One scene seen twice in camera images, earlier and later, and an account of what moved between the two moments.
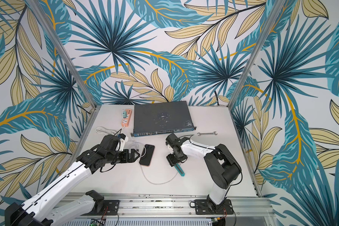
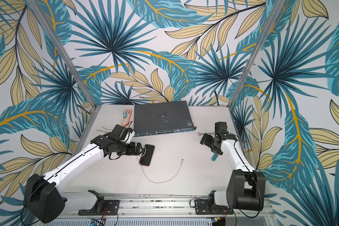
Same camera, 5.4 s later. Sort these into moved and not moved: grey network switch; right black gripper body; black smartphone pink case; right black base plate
Moved: right black gripper body
Not moved: right black base plate; grey network switch; black smartphone pink case
